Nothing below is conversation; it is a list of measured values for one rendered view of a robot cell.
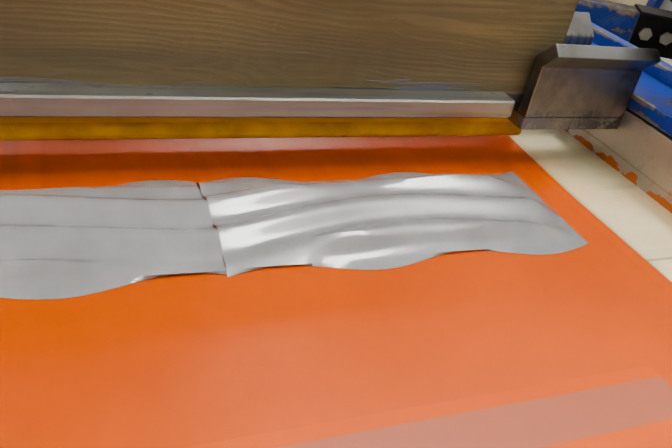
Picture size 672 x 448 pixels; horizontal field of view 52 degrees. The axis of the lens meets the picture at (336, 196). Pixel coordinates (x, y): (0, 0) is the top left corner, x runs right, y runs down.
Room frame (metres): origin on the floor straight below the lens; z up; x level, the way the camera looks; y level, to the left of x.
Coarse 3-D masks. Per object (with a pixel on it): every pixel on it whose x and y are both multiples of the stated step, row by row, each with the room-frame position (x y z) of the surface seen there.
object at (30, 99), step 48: (0, 96) 0.25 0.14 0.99; (48, 96) 0.25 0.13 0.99; (96, 96) 0.26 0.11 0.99; (144, 96) 0.27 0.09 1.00; (192, 96) 0.28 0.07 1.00; (240, 96) 0.29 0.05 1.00; (288, 96) 0.30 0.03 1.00; (336, 96) 0.31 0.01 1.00; (384, 96) 0.33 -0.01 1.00; (432, 96) 0.34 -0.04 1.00; (480, 96) 0.35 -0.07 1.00
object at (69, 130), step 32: (0, 128) 0.27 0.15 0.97; (32, 128) 0.27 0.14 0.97; (64, 128) 0.28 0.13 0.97; (96, 128) 0.28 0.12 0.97; (128, 128) 0.29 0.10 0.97; (160, 128) 0.30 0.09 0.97; (192, 128) 0.30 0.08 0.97; (224, 128) 0.31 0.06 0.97; (256, 128) 0.32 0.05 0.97; (288, 128) 0.33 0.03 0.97; (320, 128) 0.33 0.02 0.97; (352, 128) 0.34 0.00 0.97; (384, 128) 0.35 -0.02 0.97; (416, 128) 0.36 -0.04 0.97; (448, 128) 0.37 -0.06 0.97; (480, 128) 0.38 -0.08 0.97; (512, 128) 0.39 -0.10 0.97
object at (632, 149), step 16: (624, 128) 0.39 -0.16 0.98; (640, 128) 0.38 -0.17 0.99; (656, 128) 0.37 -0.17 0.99; (592, 144) 0.41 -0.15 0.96; (608, 144) 0.39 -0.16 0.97; (624, 144) 0.38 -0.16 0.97; (640, 144) 0.38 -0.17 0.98; (656, 144) 0.37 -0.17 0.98; (608, 160) 0.39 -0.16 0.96; (624, 160) 0.38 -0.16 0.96; (640, 160) 0.37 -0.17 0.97; (656, 160) 0.36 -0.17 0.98; (624, 176) 0.38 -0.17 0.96; (640, 176) 0.37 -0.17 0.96; (656, 176) 0.36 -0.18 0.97; (656, 192) 0.35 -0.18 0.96
